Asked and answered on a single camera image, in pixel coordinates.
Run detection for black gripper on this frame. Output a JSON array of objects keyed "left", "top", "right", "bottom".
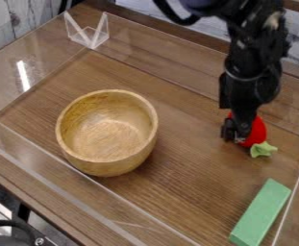
[{"left": 218, "top": 63, "right": 283, "bottom": 143}]

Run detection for red felt strawberry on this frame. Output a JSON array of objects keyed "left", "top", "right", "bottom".
[{"left": 236, "top": 116, "right": 278, "bottom": 159}]

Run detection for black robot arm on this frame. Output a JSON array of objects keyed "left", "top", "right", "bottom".
[{"left": 180, "top": 0, "right": 289, "bottom": 142}]

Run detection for light wooden bowl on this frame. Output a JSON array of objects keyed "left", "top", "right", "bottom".
[{"left": 55, "top": 89, "right": 158, "bottom": 177}]

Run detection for green foam block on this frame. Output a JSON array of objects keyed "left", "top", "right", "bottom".
[{"left": 228, "top": 179, "right": 291, "bottom": 246}]

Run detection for black table leg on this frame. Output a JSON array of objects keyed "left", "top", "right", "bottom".
[{"left": 16, "top": 204, "right": 31, "bottom": 221}]

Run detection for black cable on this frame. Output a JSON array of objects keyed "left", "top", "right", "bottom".
[{"left": 151, "top": 0, "right": 202, "bottom": 27}]

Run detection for clear acrylic corner bracket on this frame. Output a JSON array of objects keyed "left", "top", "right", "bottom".
[{"left": 63, "top": 12, "right": 110, "bottom": 50}]

